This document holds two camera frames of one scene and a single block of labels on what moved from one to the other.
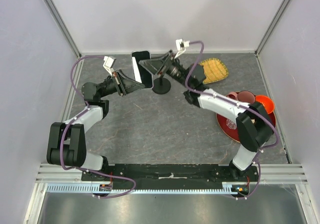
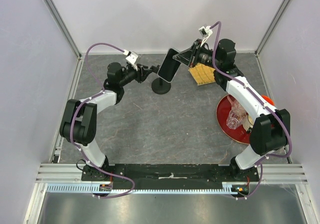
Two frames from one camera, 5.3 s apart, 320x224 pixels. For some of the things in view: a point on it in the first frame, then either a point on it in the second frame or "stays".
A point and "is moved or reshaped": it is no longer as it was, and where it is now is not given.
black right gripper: [158, 65] → [185, 56]
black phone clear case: [141, 74] is moved or reshaped
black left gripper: [125, 85] → [142, 73]
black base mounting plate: [148, 176] stays
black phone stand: [161, 85] stays
